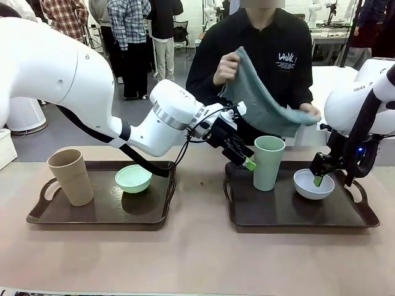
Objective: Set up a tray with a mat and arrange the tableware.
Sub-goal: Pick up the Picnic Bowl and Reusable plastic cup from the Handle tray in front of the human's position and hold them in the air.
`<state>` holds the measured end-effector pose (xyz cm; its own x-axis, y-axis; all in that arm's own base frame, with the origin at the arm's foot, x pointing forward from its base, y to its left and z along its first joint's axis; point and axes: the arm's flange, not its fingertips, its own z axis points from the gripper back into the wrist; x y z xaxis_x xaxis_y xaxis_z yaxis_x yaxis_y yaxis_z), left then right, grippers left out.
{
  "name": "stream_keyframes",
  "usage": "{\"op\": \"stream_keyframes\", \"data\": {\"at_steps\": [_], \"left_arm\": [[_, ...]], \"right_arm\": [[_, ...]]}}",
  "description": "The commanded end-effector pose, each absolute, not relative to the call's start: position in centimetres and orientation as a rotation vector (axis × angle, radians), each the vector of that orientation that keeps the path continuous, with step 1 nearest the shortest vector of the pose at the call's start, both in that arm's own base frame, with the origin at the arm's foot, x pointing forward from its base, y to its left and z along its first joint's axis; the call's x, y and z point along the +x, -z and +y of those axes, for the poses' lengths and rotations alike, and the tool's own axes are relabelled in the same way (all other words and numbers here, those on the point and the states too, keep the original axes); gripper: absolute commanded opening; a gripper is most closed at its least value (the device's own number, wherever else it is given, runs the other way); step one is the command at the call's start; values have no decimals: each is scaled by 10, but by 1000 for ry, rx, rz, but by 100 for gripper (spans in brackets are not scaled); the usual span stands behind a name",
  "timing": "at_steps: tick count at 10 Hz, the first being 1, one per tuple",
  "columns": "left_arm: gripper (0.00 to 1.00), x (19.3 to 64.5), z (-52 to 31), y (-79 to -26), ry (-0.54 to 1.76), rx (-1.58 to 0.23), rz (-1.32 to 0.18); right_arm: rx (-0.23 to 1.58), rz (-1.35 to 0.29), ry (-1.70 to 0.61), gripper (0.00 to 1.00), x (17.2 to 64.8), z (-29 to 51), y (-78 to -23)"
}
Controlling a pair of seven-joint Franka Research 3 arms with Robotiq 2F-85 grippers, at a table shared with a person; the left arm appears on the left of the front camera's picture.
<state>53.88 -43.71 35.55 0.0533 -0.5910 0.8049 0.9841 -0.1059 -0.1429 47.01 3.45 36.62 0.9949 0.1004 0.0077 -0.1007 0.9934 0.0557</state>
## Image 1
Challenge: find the person in black top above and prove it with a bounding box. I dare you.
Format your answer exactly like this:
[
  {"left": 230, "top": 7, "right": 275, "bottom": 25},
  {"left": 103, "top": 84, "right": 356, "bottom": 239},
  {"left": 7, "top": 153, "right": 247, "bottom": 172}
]
[{"left": 148, "top": 0, "right": 185, "bottom": 83}]

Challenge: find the person's left hand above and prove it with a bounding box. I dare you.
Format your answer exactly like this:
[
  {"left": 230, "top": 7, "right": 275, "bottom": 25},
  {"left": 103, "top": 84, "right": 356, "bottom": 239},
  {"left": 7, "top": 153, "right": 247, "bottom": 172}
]
[{"left": 299, "top": 102, "right": 322, "bottom": 120}]

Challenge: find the black stand pole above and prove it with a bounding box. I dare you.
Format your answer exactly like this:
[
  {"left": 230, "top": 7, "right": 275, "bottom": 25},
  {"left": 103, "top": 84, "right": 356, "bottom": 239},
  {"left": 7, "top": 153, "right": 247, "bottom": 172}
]
[{"left": 338, "top": 0, "right": 367, "bottom": 67}]

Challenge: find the white table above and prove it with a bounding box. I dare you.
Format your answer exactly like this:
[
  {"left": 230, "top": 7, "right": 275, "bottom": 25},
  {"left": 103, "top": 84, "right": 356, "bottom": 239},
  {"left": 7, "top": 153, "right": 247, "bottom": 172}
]
[{"left": 311, "top": 65, "right": 362, "bottom": 102}]

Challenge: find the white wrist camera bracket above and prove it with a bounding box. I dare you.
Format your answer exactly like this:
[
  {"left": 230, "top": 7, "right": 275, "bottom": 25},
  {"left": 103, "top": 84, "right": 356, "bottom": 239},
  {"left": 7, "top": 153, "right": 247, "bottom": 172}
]
[{"left": 220, "top": 103, "right": 247, "bottom": 124}]

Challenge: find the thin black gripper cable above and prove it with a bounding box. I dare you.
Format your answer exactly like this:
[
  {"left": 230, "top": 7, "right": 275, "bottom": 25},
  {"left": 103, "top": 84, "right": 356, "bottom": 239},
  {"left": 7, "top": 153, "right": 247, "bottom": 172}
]
[{"left": 174, "top": 104, "right": 241, "bottom": 170}]

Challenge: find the mint green bowl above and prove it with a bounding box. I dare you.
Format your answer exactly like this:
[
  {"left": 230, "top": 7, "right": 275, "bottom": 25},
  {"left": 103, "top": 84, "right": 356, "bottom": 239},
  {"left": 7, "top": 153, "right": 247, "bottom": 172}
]
[{"left": 115, "top": 164, "right": 153, "bottom": 194}]

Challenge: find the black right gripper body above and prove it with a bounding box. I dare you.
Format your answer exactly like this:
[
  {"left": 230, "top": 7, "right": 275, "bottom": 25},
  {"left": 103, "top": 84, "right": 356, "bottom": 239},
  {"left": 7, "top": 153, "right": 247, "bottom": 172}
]
[{"left": 326, "top": 131, "right": 351, "bottom": 170}]

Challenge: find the white cylindrical air purifier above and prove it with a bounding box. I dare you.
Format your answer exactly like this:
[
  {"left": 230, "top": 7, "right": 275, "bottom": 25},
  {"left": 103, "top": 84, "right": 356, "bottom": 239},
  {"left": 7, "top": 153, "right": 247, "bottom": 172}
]
[{"left": 4, "top": 97, "right": 48, "bottom": 135}]

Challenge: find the black office chair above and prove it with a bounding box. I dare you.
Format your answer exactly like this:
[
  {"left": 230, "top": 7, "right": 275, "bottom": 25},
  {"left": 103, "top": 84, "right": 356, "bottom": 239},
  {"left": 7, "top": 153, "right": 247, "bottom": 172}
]
[{"left": 173, "top": 20, "right": 189, "bottom": 53}]

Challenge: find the person in red plaid shirt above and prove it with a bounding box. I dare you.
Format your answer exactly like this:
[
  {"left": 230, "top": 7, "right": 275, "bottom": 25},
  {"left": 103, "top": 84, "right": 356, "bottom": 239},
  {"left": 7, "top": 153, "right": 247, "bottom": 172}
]
[{"left": 41, "top": 0, "right": 89, "bottom": 44}]

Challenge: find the person in maroon clothes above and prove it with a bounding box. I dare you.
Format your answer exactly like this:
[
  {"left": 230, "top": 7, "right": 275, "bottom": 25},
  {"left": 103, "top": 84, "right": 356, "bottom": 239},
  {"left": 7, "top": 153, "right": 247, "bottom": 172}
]
[{"left": 351, "top": 0, "right": 395, "bottom": 67}]

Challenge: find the black right arm cable sleeve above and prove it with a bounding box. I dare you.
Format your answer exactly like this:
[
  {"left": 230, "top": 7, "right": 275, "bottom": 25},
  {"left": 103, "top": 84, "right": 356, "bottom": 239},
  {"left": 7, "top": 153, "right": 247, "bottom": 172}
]
[{"left": 344, "top": 63, "right": 395, "bottom": 187}]

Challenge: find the pale green tall cup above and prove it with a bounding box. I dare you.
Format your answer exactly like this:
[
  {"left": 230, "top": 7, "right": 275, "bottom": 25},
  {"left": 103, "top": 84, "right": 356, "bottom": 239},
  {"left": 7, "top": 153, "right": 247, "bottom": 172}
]
[{"left": 253, "top": 135, "right": 286, "bottom": 192}]

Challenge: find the black arm cable sleeve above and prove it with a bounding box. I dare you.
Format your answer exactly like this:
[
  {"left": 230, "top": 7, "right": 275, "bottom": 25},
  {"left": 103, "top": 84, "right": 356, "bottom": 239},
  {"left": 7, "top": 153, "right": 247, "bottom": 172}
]
[
  {"left": 344, "top": 63, "right": 395, "bottom": 187},
  {"left": 57, "top": 104, "right": 177, "bottom": 179}
]

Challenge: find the person in black shirt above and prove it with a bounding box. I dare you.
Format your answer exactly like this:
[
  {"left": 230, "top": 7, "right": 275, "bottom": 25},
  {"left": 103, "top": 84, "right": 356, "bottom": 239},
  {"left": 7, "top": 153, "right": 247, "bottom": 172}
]
[{"left": 186, "top": 7, "right": 315, "bottom": 146}]

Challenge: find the teal cloth mat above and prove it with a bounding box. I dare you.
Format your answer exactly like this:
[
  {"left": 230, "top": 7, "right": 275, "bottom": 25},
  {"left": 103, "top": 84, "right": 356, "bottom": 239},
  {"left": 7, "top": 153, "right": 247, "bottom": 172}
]
[{"left": 219, "top": 46, "right": 322, "bottom": 138}]

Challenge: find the person in blue plaid shirt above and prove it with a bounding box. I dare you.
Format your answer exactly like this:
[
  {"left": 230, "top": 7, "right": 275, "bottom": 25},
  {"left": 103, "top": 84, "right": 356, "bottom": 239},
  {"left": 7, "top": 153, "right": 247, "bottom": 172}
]
[{"left": 107, "top": 0, "right": 152, "bottom": 100}]

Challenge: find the person's right forearm black sleeve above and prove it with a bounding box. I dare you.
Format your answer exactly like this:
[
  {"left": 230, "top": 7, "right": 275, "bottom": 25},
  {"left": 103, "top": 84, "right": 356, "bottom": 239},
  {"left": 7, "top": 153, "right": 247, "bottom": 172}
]
[{"left": 186, "top": 55, "right": 223, "bottom": 101}]

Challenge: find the person's right hand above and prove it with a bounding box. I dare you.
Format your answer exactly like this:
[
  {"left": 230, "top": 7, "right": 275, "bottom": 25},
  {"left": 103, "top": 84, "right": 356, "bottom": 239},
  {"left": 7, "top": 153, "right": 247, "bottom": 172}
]
[{"left": 213, "top": 51, "right": 242, "bottom": 86}]

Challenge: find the black left arm cable sleeve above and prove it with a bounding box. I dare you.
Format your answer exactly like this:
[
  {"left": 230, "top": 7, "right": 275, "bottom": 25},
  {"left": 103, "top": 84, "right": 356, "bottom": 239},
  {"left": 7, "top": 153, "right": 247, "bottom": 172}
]
[{"left": 57, "top": 104, "right": 177, "bottom": 179}]

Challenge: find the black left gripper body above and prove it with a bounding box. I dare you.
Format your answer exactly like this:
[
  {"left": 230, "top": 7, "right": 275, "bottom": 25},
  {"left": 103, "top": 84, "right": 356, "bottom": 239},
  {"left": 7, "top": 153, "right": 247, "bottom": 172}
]
[{"left": 209, "top": 123, "right": 240, "bottom": 150}]

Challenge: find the dark brown serving tray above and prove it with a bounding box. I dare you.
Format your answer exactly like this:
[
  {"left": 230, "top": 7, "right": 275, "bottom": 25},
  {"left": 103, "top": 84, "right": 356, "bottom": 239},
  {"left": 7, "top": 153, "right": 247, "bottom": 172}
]
[
  {"left": 222, "top": 162, "right": 380, "bottom": 228},
  {"left": 26, "top": 160, "right": 177, "bottom": 225}
]

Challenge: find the person in white coat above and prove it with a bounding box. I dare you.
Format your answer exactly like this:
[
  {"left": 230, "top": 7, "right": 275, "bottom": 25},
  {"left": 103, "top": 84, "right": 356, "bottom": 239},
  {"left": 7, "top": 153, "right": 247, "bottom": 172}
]
[{"left": 0, "top": 0, "right": 43, "bottom": 19}]

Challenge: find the white box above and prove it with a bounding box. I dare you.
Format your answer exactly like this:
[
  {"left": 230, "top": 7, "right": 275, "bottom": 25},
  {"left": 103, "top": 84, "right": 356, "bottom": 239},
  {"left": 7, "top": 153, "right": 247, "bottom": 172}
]
[{"left": 0, "top": 128, "right": 18, "bottom": 170}]

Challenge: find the white bowl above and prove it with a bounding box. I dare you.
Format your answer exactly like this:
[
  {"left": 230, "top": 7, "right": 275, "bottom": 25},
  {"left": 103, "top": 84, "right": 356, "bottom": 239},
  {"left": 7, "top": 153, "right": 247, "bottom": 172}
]
[{"left": 293, "top": 168, "right": 336, "bottom": 200}]

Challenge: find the person in grey top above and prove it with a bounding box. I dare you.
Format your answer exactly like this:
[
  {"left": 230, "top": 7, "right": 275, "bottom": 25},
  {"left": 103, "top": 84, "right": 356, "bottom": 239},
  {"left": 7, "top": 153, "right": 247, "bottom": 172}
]
[{"left": 88, "top": 0, "right": 112, "bottom": 59}]

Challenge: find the beige tall cup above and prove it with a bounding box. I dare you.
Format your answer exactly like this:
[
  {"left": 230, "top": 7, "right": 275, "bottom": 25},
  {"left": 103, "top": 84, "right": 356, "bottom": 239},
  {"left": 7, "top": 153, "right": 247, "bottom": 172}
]
[{"left": 47, "top": 149, "right": 94, "bottom": 207}]

